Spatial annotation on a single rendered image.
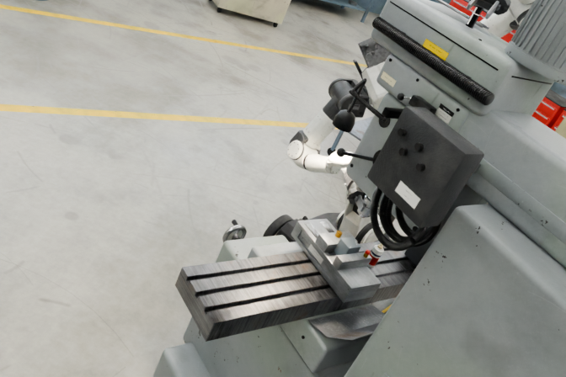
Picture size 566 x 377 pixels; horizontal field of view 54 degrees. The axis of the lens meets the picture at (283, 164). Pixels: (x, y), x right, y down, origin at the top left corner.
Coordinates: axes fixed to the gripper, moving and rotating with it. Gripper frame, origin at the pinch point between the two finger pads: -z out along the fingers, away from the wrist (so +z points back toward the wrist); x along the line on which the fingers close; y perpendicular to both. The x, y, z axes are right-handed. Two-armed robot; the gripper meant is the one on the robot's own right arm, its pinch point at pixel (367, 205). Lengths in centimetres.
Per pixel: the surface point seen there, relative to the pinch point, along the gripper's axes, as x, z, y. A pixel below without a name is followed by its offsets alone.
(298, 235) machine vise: -11.6, 12.7, 27.6
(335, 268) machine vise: -2.7, -6.7, 23.3
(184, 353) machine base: -33, 15, 104
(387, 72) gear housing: -14.7, 3.8, -44.2
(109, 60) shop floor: -99, 343, 129
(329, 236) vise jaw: -4.2, 4.8, 19.4
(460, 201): 8.2, -27.8, -25.9
